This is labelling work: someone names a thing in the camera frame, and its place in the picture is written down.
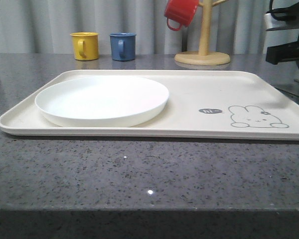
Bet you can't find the cream rabbit print tray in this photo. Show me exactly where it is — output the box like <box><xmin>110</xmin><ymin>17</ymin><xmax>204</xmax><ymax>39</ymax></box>
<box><xmin>0</xmin><ymin>70</ymin><xmax>299</xmax><ymax>140</ymax></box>

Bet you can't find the blue enamel mug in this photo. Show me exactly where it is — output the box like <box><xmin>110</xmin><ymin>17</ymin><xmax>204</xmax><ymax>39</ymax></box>
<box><xmin>110</xmin><ymin>32</ymin><xmax>136</xmax><ymax>61</ymax></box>

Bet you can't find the yellow enamel mug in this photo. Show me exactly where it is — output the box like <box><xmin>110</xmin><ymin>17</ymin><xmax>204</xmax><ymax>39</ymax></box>
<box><xmin>70</xmin><ymin>32</ymin><xmax>99</xmax><ymax>61</ymax></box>

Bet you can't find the red enamel mug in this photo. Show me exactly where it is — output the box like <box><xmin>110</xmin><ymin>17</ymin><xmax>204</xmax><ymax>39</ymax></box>
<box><xmin>164</xmin><ymin>0</ymin><xmax>200</xmax><ymax>31</ymax></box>

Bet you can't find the grey curtain backdrop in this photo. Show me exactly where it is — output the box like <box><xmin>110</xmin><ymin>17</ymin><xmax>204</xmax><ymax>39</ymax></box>
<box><xmin>0</xmin><ymin>0</ymin><xmax>299</xmax><ymax>55</ymax></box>

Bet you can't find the white round plate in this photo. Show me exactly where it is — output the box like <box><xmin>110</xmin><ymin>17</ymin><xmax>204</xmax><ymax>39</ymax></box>
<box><xmin>35</xmin><ymin>76</ymin><xmax>169</xmax><ymax>127</ymax></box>

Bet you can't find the wooden mug tree stand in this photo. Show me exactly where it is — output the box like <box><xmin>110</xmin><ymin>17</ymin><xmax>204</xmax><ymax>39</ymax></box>
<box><xmin>174</xmin><ymin>0</ymin><xmax>231</xmax><ymax>66</ymax></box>

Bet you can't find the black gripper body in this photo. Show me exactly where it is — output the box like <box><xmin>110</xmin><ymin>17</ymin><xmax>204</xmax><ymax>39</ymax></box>
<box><xmin>265</xmin><ymin>0</ymin><xmax>299</xmax><ymax>69</ymax></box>

